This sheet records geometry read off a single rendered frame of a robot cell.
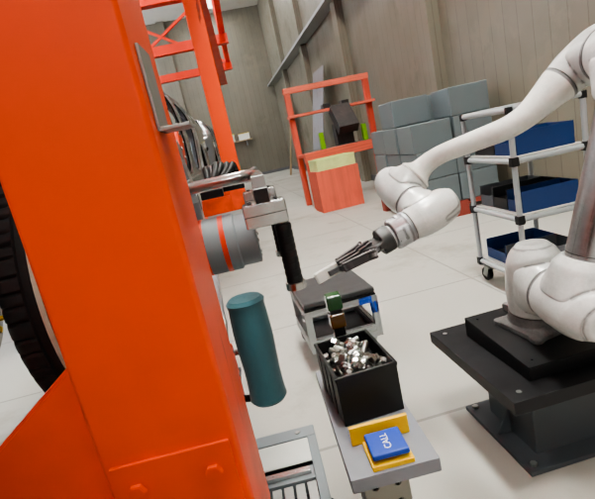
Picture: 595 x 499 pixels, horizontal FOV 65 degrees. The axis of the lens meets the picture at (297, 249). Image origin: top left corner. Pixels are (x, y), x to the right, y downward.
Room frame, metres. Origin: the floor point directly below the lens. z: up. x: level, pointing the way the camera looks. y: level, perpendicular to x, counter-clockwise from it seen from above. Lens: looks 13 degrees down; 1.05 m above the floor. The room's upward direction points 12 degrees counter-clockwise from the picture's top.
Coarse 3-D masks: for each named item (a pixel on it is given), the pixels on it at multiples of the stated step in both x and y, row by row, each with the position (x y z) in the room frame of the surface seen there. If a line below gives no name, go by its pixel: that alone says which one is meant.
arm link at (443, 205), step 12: (408, 192) 1.29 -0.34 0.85; (420, 192) 1.27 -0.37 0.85; (432, 192) 1.26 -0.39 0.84; (444, 192) 1.24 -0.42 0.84; (396, 204) 1.31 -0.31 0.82; (408, 204) 1.25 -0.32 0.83; (420, 204) 1.23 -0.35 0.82; (432, 204) 1.22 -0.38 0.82; (444, 204) 1.22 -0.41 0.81; (456, 204) 1.22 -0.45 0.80; (408, 216) 1.22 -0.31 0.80; (420, 216) 1.21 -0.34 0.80; (432, 216) 1.21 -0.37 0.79; (444, 216) 1.21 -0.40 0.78; (456, 216) 1.24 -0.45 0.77; (420, 228) 1.21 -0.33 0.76; (432, 228) 1.21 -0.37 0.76
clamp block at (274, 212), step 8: (272, 200) 0.95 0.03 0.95; (280, 200) 0.95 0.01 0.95; (248, 208) 0.94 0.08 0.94; (256, 208) 0.94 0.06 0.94; (264, 208) 0.95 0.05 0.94; (272, 208) 0.95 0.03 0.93; (280, 208) 0.95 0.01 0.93; (248, 216) 0.94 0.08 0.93; (256, 216) 0.94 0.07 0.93; (264, 216) 0.94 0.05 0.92; (272, 216) 0.95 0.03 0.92; (280, 216) 0.95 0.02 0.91; (288, 216) 0.95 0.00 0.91; (248, 224) 0.94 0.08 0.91; (256, 224) 0.94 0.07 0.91; (264, 224) 0.94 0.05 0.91; (272, 224) 0.95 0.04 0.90
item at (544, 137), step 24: (576, 96) 2.23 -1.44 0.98; (504, 144) 2.36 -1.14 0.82; (528, 144) 2.25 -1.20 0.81; (552, 144) 2.26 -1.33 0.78; (576, 144) 2.25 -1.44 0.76; (528, 168) 2.72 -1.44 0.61; (480, 192) 2.67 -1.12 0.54; (504, 192) 2.53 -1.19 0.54; (528, 192) 2.25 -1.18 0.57; (552, 192) 2.26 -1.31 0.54; (576, 192) 2.27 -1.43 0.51; (504, 216) 2.34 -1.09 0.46; (528, 216) 2.22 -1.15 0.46; (480, 240) 2.68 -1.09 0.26; (504, 240) 2.67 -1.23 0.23; (552, 240) 2.47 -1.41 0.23; (480, 264) 2.68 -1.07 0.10; (504, 264) 2.46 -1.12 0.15
